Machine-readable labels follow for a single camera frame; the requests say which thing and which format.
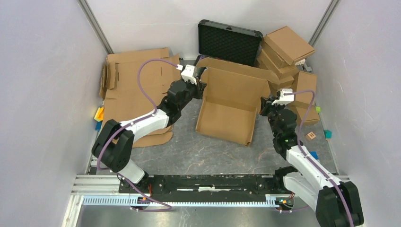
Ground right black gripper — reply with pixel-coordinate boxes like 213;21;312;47
258;96;285;138

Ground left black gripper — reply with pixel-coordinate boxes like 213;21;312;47
179;77;208;111

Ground brown cardboard box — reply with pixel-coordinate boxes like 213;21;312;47
196;57;278;146

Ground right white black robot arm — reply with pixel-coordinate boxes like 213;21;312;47
260;96;365;227

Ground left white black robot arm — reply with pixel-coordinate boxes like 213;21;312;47
92;79;207;193

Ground leaning folded cardboard box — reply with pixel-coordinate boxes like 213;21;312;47
290;71;317;109

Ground low folded cardboard box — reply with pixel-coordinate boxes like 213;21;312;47
289;105;320;126

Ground stacked folded cardboard boxes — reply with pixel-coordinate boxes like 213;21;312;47
255;41;299;90

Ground wooden letter block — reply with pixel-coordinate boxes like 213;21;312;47
305;131;316;141

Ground black poker chip case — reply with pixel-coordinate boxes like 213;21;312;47
198;19;263;66

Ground white plastic connector piece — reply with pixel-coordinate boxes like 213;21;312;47
295;59;313;73

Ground blue toy blocks stack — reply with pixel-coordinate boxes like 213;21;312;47
310;151;319;160

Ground teal toy cube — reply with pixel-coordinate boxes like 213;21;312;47
323;130;332;140

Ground flat cardboard sheet stack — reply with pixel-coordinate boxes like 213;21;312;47
99;47;182;148

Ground yellow orange toy block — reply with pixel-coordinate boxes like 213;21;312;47
94;107;104;122

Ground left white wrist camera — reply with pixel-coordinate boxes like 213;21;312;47
176;64;198;85

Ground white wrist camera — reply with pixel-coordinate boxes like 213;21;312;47
176;64;198;85
272;88;295;105

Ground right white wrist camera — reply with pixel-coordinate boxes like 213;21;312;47
272;88;295;105

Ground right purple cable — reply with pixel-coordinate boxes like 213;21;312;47
283;90;355;227

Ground purple cable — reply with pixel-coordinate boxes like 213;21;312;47
283;90;355;227
96;59;184;212

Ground white slotted cable duct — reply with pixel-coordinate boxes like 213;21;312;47
82;194;295;208

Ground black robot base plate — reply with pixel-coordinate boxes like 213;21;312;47
136;174;290;202

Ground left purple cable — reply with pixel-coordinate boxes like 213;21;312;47
96;59;184;212

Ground aluminium frame rail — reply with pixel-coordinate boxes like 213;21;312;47
71;175;350;196

